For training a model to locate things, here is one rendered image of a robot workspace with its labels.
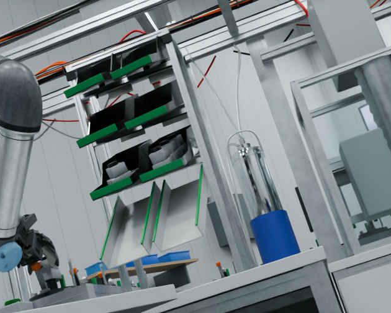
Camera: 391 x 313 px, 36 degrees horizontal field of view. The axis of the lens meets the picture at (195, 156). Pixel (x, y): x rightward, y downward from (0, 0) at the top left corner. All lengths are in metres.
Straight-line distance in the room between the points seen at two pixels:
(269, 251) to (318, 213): 0.43
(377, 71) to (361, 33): 0.21
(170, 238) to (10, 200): 0.44
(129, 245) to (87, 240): 5.06
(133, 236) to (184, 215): 0.15
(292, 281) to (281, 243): 0.99
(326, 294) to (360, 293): 0.73
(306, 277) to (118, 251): 0.55
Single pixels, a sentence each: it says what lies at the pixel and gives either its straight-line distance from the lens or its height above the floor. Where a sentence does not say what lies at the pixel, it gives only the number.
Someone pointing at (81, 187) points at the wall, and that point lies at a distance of 6.95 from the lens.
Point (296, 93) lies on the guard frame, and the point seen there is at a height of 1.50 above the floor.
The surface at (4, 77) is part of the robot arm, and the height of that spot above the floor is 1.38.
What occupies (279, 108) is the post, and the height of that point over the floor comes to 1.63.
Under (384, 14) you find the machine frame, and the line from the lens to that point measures 2.97.
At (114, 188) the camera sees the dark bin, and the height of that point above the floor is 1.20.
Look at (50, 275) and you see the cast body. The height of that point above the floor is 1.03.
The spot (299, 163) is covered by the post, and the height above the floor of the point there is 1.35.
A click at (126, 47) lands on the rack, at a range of 1.93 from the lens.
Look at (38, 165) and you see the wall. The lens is 6.69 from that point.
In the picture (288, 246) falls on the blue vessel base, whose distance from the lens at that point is 2.39.
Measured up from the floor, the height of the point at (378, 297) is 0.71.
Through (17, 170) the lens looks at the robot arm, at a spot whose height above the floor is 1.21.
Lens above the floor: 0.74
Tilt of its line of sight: 16 degrees up
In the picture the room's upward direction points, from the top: 17 degrees counter-clockwise
